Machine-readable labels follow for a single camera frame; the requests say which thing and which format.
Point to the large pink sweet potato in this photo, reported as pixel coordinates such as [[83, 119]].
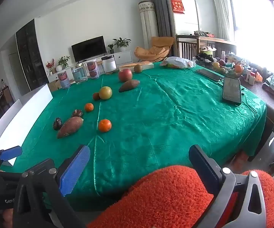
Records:
[[69, 127]]

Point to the green tablecloth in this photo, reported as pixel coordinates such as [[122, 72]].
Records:
[[163, 114]]

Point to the round white vase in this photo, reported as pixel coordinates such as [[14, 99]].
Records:
[[59, 68]]

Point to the small dark sweet potato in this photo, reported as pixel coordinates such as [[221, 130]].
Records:
[[129, 85]]

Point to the orange rocking chair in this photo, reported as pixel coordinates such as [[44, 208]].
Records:
[[154, 48]]

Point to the yellow round citrus fruit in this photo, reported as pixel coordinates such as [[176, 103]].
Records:
[[105, 92]]

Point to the white tower air conditioner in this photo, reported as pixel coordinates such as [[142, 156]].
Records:
[[148, 23]]

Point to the dark brown knobbly fruit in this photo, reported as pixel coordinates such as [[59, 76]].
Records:
[[77, 113], [57, 123]]

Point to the wooden chair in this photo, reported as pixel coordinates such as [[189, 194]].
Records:
[[198, 44]]

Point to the small mandarin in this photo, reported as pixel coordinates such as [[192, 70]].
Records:
[[89, 107]]

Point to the grey curtain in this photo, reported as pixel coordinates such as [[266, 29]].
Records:
[[159, 9]]

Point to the clear jar with black lid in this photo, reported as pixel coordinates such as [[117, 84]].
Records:
[[108, 64]]

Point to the small green potted plant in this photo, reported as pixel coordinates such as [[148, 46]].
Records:
[[110, 48]]

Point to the white curtain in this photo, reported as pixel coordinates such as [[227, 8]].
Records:
[[220, 11]]

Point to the brown kiwi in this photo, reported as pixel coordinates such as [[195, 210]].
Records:
[[138, 68]]

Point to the leafy plant in white pot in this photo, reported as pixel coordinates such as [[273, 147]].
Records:
[[64, 61]]

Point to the person's orange fuzzy pants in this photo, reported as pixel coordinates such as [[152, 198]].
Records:
[[165, 194]]

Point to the white cardboard box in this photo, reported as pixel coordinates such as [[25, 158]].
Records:
[[20, 116]]

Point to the large green potted plant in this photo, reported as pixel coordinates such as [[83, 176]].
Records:
[[121, 43]]

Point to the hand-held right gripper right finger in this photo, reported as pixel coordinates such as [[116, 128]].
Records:
[[203, 167]]

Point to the red wall hanging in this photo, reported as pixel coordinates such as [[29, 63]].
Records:
[[177, 4]]

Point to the red flowers in vase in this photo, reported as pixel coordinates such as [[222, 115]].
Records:
[[50, 66]]

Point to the tin can with blue label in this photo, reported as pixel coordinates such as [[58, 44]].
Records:
[[64, 79]]

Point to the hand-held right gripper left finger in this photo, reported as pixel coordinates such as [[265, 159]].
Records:
[[75, 168]]

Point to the printed plastic bag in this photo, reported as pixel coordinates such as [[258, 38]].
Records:
[[177, 62]]

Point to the tin can with food picture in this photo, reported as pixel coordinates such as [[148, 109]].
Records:
[[93, 69]]

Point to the red apple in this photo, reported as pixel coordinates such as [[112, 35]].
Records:
[[125, 75]]

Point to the yellow apple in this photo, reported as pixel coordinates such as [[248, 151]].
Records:
[[216, 65]]

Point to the black television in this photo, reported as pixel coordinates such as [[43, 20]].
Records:
[[88, 48]]

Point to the flat white and orange box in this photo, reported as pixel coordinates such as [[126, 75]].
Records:
[[137, 65]]

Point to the black smartphone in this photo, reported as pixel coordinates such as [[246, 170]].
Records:
[[232, 90]]

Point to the clear jar with gold lid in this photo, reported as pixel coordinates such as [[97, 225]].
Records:
[[79, 74]]

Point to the dark tablet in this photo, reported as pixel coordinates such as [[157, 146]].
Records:
[[209, 74]]

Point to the small brown round fruit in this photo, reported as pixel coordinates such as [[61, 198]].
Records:
[[96, 96]]

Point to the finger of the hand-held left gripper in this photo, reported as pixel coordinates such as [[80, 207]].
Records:
[[9, 153]]

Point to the white television cabinet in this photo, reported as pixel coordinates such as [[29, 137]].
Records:
[[123, 57]]

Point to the orange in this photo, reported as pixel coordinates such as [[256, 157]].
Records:
[[238, 68], [104, 125]]

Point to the dark glass cabinet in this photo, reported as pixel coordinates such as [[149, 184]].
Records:
[[28, 54]]

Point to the brown cardboard box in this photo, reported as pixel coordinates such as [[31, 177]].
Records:
[[53, 85]]

